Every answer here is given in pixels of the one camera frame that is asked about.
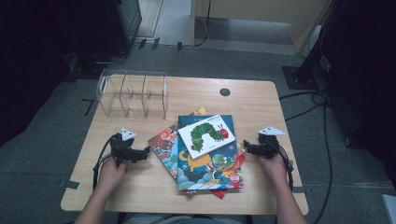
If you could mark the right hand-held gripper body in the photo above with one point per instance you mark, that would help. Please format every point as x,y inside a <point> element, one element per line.
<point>267,146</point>

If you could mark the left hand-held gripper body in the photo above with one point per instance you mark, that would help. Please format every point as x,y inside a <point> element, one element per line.
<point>123,149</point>

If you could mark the light blue animals picture book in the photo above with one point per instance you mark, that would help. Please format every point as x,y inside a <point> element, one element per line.
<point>162,146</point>

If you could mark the clear acrylic book rack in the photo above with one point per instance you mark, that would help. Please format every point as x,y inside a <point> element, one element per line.
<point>132,107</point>

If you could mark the white caterpillar picture book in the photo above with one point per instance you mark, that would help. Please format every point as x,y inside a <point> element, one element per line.
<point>205,135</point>

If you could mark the red picture book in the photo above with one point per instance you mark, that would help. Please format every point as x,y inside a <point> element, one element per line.
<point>220,194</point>

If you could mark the dark blue monster picture book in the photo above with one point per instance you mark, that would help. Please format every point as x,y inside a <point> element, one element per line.
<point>202,174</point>

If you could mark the person's right hand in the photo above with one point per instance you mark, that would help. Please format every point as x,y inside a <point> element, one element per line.
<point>275,169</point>

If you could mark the person's left hand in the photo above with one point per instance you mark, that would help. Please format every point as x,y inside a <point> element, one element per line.
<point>110,175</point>

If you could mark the grey floor tape strip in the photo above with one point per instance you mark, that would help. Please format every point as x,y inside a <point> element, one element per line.
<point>70,184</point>
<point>299,189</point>

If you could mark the black metal stand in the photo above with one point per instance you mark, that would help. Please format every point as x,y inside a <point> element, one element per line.
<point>300,77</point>

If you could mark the person's grey clothing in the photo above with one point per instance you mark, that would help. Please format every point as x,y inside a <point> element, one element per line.
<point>186,219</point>

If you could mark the black floor stand base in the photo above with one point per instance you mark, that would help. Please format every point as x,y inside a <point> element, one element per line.
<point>82,70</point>

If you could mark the short black floor tape piece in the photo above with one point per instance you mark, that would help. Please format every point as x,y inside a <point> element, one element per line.
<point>179,46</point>
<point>155,44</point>
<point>142,43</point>

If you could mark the dark curtain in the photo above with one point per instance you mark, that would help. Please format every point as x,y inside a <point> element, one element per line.
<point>367,77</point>
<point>31,56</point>

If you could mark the black equipment cabinet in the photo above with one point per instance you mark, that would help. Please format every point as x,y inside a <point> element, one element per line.
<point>124,25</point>

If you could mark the light wooden cabinet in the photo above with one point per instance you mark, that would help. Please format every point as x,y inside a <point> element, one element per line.
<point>249,9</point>

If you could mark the white panel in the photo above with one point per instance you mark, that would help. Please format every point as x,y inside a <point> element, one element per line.
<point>389,210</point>

